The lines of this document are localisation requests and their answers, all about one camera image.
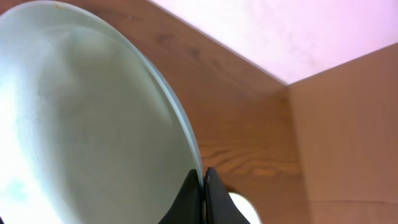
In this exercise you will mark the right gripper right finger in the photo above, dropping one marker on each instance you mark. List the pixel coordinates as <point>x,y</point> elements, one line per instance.
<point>220,208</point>

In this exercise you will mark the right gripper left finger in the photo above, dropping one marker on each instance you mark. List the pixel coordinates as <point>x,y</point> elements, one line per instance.
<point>187,206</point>

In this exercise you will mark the light blue plate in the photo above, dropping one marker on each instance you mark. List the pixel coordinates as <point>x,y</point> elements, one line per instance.
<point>91,132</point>
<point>246,208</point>

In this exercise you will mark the light blue plate top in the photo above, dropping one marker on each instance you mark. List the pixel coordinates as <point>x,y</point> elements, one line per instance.
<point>91,132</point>

